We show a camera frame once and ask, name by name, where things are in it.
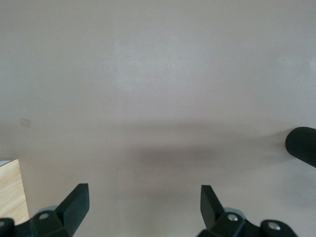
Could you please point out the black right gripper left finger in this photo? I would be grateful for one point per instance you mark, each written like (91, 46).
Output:
(74, 209)

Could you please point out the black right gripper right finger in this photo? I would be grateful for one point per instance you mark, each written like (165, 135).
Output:
(212, 212)

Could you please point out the light wooden drawer cabinet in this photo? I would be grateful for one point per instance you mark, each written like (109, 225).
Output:
(11, 192)

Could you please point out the small square tape patch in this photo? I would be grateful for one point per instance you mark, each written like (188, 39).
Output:
(26, 122)

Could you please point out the black ribbed foam cylinder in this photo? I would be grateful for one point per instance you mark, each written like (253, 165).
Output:
(302, 145)

